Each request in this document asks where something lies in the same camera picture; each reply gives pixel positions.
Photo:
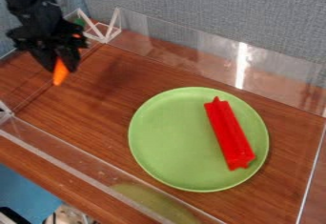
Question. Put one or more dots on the green round plate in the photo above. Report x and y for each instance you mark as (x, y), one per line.
(174, 145)

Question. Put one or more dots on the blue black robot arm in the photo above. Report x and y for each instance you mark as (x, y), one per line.
(36, 11)

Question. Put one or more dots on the clear acrylic barrier wall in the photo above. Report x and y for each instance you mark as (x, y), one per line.
(63, 133)

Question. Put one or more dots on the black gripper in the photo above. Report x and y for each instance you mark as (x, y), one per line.
(40, 42)

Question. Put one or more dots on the red star-shaped block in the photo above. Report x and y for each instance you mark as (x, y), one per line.
(231, 138)

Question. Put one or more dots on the orange toy carrot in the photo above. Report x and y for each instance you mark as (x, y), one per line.
(60, 73)

